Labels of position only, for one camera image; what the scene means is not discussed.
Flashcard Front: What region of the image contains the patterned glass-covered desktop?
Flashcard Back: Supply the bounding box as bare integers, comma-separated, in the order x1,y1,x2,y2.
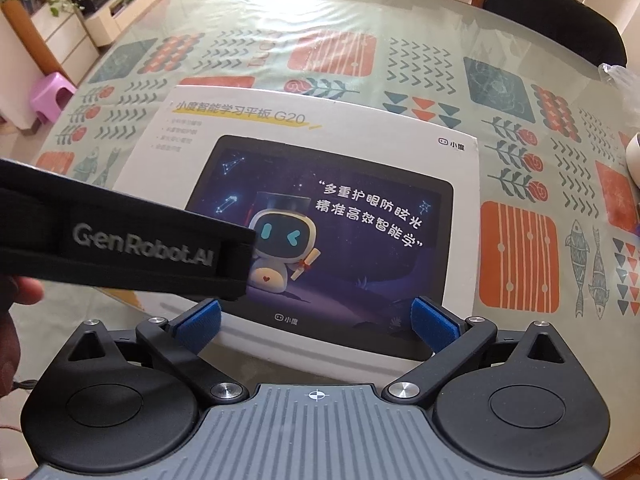
0,0,640,477

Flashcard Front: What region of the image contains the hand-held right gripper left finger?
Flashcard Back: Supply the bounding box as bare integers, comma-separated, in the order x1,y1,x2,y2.
66,298,249,404

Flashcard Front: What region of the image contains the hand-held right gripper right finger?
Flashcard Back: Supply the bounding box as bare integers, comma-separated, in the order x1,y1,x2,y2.
381,296,575,404

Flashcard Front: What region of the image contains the white box lid tablet print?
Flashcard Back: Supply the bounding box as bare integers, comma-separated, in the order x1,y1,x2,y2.
112,85,481,382

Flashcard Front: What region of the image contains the black garment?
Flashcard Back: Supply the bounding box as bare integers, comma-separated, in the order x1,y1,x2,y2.
482,0,629,67

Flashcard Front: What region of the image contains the purple plastic stool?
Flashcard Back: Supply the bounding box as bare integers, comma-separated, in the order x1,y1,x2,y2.
28,72,77,124

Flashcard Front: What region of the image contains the white bowl with food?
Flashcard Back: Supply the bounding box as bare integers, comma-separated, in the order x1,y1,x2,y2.
624,132,640,184

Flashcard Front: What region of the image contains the person's left hand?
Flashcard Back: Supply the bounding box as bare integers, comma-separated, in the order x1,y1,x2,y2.
0,276,44,392

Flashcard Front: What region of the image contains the white drawer cabinet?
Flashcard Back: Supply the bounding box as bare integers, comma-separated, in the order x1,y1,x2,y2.
0,0,101,132

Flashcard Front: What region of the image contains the clear plastic bag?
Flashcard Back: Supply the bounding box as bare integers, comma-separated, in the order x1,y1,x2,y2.
597,62,640,112

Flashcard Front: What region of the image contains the white tv stand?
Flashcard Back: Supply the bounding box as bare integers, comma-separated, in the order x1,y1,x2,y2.
84,0,211,51

